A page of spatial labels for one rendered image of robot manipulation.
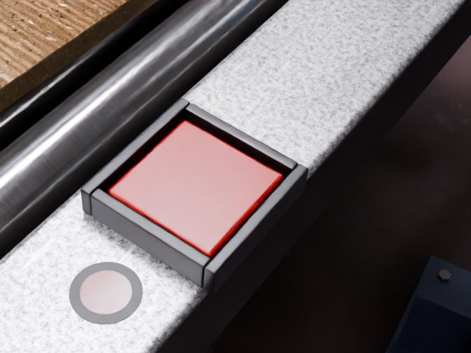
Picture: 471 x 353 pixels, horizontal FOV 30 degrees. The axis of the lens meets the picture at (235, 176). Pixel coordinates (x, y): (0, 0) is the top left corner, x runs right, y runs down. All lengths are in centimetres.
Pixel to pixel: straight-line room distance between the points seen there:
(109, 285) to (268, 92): 14
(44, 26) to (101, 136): 7
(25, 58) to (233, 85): 11
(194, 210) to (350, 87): 13
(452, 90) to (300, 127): 144
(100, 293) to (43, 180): 7
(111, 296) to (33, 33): 16
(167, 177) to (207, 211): 3
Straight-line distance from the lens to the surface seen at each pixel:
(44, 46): 47
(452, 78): 191
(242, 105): 46
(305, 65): 49
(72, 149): 44
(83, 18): 48
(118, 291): 39
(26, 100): 47
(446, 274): 155
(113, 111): 46
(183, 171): 41
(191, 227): 39
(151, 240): 39
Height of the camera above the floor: 124
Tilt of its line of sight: 50 degrees down
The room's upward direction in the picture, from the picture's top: 6 degrees clockwise
